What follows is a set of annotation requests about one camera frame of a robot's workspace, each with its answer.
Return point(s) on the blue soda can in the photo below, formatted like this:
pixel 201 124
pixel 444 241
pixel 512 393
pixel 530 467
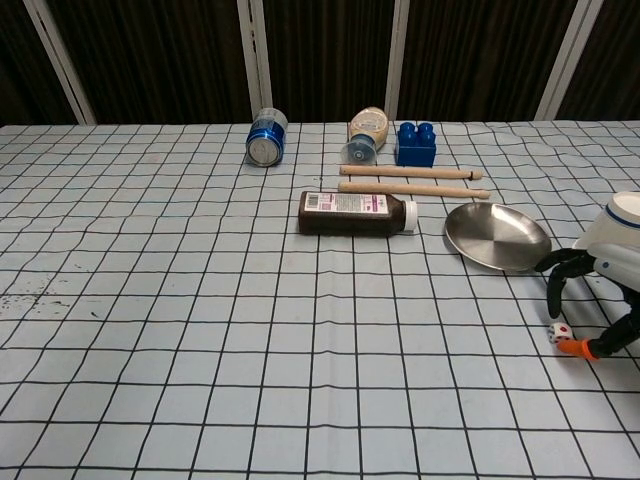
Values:
pixel 267 140

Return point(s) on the mayonnaise squeeze bottle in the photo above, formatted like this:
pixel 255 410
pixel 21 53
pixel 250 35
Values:
pixel 370 127

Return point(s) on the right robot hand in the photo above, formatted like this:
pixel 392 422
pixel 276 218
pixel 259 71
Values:
pixel 617 265

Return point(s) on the white paper cup blue stripe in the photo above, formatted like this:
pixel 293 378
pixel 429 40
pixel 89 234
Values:
pixel 620 225

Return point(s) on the white metal frame post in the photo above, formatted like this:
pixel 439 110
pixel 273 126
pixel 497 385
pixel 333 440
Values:
pixel 397 65
pixel 565 65
pixel 59 65
pixel 256 65

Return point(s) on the brown bottle white cap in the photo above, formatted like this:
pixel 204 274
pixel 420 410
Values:
pixel 350 220

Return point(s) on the round steel plate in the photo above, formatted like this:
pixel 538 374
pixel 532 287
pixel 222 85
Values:
pixel 500 240

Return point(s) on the white die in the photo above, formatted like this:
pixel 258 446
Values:
pixel 556 332

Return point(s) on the light blue checked tablecloth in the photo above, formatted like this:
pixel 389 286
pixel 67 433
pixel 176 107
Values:
pixel 200 300

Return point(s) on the blue toy building block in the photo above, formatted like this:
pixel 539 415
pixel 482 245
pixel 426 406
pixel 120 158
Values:
pixel 415 150

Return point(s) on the dark pleated curtain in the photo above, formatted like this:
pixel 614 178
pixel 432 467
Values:
pixel 150 60

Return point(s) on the wooden drumstick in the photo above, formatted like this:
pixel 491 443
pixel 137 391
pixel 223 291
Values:
pixel 400 171
pixel 400 189

